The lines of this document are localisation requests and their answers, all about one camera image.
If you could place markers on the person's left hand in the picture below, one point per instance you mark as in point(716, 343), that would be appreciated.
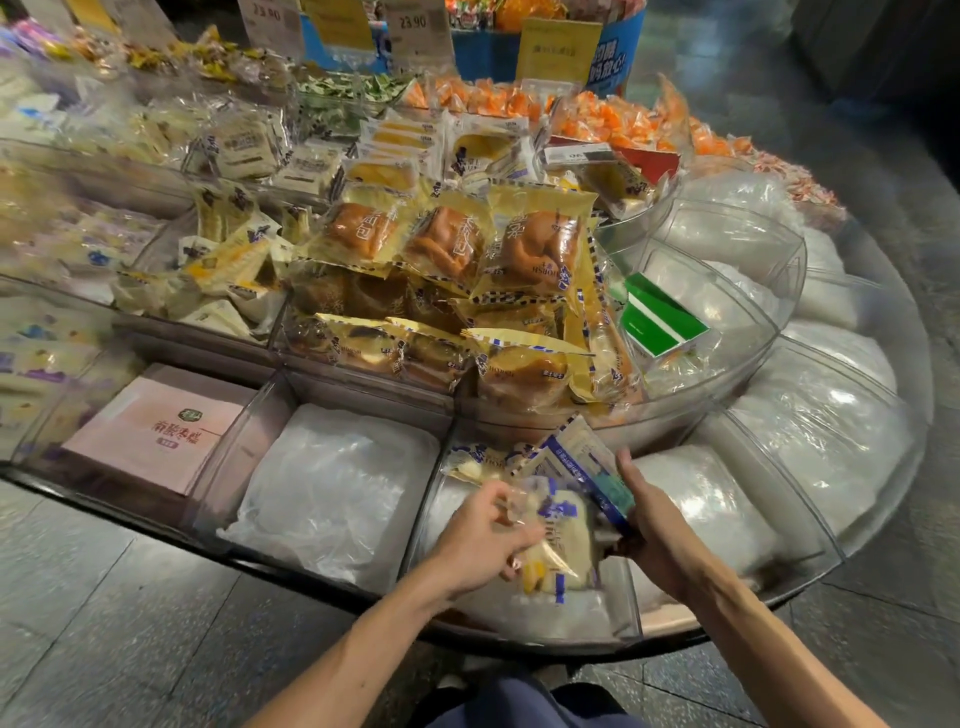
point(469, 544)

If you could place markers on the person's right hand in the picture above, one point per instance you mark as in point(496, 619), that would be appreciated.
point(664, 540)

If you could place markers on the person's right thumb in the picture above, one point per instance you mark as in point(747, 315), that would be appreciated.
point(628, 480)

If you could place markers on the person's left thumb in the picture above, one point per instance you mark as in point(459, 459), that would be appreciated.
point(519, 537)

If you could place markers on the clear white cake packet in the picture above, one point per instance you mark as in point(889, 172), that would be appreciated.
point(564, 540)

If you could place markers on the blue white snack packet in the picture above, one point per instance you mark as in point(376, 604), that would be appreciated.
point(581, 469)

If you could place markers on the person's left forearm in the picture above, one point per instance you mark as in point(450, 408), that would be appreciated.
point(360, 660)

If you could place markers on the person's right forearm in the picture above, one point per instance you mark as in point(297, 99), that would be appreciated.
point(780, 660)

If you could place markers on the crumpled white plastic bag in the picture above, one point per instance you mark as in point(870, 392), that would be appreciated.
point(540, 615)
point(334, 491)

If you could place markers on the small blue white cake packet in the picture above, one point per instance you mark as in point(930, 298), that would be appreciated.
point(480, 463)

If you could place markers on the green white box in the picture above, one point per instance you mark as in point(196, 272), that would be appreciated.
point(660, 319)

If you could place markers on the person's dark blue trousers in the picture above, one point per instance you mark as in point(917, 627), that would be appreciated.
point(525, 705)

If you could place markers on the row of white plastic bags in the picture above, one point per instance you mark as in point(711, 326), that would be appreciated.
point(817, 435)

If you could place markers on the pile of brown bread packets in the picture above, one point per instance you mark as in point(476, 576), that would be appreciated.
point(480, 300)

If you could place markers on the round clear display stand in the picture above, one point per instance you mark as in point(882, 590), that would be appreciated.
point(862, 525)

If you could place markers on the pile of pink white candies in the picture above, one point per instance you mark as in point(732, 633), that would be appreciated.
point(799, 180)

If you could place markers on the pile of orange candies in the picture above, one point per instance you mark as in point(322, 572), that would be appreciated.
point(600, 116)

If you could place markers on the pink cardboard box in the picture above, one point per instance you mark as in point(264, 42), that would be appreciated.
point(161, 431)

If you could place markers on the pile of yellow cake packets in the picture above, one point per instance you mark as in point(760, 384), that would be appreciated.
point(221, 266)

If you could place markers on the pile of pale sponge packets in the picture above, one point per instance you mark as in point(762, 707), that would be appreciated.
point(390, 146)

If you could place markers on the blue round display barrel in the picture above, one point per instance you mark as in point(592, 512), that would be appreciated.
point(619, 56)

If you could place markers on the yellow price sign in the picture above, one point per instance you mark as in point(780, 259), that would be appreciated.
point(559, 51)
point(337, 22)

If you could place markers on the pile of green candies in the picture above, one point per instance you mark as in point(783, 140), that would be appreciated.
point(349, 94)

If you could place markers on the white price sign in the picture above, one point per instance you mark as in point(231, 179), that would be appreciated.
point(418, 31)
point(271, 26)

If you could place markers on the pile of yellow candies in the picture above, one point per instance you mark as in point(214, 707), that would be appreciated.
point(210, 60)

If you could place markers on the pile of purple candies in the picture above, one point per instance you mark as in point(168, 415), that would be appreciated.
point(34, 41)

